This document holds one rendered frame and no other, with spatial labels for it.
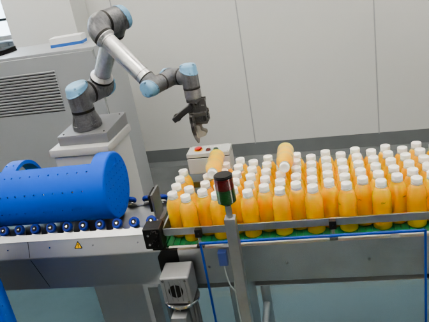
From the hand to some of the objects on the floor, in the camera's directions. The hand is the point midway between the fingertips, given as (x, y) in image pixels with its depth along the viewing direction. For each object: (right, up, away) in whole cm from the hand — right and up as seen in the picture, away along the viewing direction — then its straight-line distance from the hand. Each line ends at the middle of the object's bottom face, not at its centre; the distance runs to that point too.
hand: (196, 140), depth 236 cm
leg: (-9, -121, +15) cm, 122 cm away
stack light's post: (+31, -129, -20) cm, 134 cm away
